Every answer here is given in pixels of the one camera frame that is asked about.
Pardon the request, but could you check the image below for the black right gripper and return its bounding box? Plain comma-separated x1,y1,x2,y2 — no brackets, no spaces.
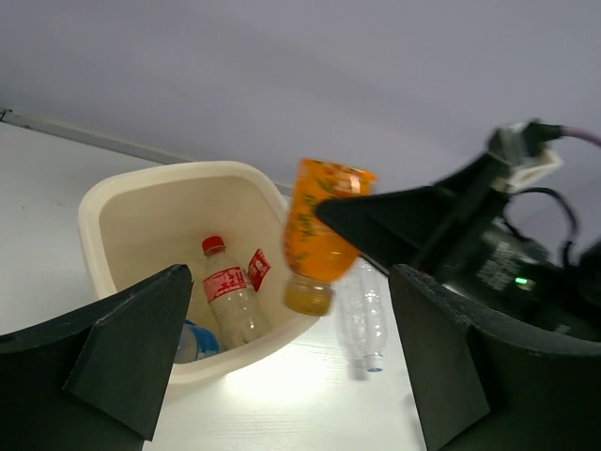
316,153,600,341

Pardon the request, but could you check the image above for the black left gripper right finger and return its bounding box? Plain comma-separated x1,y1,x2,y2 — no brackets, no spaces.
389,265,600,450

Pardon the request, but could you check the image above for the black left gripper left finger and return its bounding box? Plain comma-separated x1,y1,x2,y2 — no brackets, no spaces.
1,264,193,450

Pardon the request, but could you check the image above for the blue label water bottle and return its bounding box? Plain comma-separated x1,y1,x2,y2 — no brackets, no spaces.
174,319,221,365

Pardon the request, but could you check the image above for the orange juice bottle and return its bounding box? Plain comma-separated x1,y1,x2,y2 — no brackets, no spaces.
283,159,378,317

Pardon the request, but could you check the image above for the red label cola bottle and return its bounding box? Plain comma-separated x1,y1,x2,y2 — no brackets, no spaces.
202,236,271,350

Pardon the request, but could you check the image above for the cream plastic bin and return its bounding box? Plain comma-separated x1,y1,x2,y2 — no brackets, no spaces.
79,162,316,385

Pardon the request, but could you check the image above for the clear bottle white cap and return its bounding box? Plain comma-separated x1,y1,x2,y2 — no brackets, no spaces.
335,258,388,381

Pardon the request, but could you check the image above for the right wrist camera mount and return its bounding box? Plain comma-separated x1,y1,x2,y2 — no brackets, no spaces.
487,120,563,193

